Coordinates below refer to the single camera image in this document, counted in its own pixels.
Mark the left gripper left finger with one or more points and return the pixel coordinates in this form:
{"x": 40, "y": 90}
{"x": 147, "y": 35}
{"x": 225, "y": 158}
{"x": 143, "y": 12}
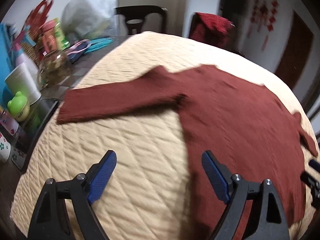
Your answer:
{"x": 50, "y": 218}

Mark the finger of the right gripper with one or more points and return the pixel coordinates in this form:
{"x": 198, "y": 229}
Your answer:
{"x": 315, "y": 165}
{"x": 313, "y": 184}

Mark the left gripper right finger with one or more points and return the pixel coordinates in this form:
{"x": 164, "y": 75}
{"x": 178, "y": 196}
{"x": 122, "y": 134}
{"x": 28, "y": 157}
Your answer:
{"x": 267, "y": 217}

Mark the rust red knit sweater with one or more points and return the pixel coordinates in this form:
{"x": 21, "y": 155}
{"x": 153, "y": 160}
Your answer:
{"x": 245, "y": 126}

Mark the beige quilted table cover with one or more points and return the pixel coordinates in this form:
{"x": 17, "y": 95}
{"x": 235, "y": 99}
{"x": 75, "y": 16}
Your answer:
{"x": 122, "y": 156}

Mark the floral white cup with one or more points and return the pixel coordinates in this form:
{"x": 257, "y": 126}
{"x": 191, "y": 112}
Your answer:
{"x": 5, "y": 149}

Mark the black phone on table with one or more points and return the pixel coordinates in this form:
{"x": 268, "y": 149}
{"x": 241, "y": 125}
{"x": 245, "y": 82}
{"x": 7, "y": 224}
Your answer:
{"x": 40, "y": 113}

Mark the green frog bottle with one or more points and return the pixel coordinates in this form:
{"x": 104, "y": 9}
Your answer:
{"x": 19, "y": 107}

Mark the dark red door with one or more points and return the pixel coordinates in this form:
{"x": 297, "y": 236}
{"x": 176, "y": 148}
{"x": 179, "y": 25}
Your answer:
{"x": 296, "y": 53}

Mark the glass jar with contents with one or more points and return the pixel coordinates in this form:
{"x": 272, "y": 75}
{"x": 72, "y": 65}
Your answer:
{"x": 53, "y": 69}

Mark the white paper cup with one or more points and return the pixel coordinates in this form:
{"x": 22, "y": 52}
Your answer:
{"x": 21, "y": 80}

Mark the teal crochet mat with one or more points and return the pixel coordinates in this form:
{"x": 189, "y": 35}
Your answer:
{"x": 98, "y": 44}

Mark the green snack package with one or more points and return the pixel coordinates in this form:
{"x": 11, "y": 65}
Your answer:
{"x": 61, "y": 39}

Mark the red Chinese knot decoration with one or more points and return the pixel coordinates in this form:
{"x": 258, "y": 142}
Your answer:
{"x": 263, "y": 16}

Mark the chair with red garment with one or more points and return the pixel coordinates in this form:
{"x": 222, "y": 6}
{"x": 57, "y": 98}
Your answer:
{"x": 193, "y": 25}

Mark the red checkered garment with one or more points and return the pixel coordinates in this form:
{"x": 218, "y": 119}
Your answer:
{"x": 212, "y": 30}

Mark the red lidded canister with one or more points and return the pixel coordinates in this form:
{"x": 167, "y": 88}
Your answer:
{"x": 48, "y": 36}

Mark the grey plastic bag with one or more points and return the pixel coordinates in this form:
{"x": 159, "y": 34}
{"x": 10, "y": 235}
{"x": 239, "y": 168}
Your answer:
{"x": 89, "y": 19}

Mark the red gift bag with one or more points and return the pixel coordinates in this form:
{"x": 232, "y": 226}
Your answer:
{"x": 38, "y": 17}

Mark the black chair behind table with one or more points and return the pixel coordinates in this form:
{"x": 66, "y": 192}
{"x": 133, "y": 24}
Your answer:
{"x": 135, "y": 16}

